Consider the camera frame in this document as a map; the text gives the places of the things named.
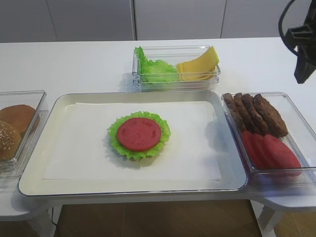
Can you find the clear lettuce and cheese container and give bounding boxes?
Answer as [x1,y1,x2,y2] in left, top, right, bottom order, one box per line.
[132,45,221,92]

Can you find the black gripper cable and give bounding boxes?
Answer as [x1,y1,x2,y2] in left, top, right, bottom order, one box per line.
[278,0,300,57]

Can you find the clear plastic bun container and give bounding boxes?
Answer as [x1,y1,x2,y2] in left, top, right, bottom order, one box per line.
[0,91,48,179]

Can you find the red tomato slice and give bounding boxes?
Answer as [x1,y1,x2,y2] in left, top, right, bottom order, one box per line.
[117,118,162,152]
[250,133,268,170]
[259,134,277,169]
[241,131,260,168]
[265,134,301,169]

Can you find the white rectangular serving tray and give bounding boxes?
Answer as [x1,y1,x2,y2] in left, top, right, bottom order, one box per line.
[18,90,247,197]

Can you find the leftmost brown meat patty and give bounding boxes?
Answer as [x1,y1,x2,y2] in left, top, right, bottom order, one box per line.
[223,93,246,132]

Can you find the black floor cable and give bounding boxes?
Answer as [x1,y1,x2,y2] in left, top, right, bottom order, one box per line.
[51,206,59,237]

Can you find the clear patty and tomato container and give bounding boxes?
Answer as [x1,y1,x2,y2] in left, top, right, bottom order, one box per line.
[222,92,316,186]

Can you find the brown meat patty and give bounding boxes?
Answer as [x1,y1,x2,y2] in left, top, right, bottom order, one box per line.
[234,93,261,134]
[223,93,246,132]
[242,94,269,136]
[254,94,288,138]

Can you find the right sesame bun top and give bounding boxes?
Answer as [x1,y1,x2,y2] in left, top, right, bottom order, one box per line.
[0,121,21,161]

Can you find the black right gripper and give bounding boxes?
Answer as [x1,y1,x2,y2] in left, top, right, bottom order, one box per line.
[288,0,316,84]

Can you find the white paper tray liner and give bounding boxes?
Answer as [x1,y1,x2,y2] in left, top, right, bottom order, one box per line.
[44,102,220,181]

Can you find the rightmost brown meat patty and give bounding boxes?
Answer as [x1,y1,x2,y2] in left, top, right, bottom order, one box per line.
[254,94,288,138]

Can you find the yellow cheese slices stack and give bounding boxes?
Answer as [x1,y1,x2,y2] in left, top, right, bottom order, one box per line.
[176,46,219,81]

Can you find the plain bun bottom in container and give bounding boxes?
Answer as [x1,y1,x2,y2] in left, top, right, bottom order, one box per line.
[0,104,35,137]

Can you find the green lettuce leaf on tray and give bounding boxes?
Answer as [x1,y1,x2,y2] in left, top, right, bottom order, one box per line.
[108,111,171,156]

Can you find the green lettuce leaves in container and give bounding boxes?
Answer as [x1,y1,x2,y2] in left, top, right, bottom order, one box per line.
[135,47,178,82]

